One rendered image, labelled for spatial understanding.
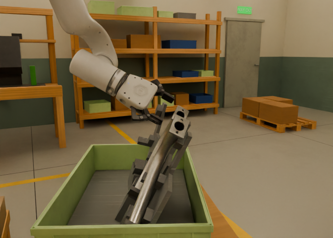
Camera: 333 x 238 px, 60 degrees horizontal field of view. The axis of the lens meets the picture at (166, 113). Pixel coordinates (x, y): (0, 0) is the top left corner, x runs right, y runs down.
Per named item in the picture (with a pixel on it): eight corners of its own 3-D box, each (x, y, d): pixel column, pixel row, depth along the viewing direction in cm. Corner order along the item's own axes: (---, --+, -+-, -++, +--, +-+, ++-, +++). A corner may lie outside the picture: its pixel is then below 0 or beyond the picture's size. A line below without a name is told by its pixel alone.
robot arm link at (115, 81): (106, 83, 83) (116, 88, 83) (121, 64, 88) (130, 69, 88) (103, 98, 90) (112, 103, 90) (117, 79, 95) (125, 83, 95)
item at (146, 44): (218, 114, 644) (223, 9, 598) (80, 129, 518) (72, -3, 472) (205, 110, 692) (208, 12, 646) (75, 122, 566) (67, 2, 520)
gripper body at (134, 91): (112, 89, 83) (146, 108, 84) (128, 66, 89) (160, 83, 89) (109, 102, 90) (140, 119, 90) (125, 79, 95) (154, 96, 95)
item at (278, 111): (239, 118, 604) (240, 97, 594) (270, 115, 631) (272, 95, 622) (280, 133, 494) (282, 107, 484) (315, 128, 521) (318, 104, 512)
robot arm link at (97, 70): (114, 85, 96) (102, 96, 88) (79, 66, 95) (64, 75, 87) (123, 64, 91) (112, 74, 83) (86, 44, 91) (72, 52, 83)
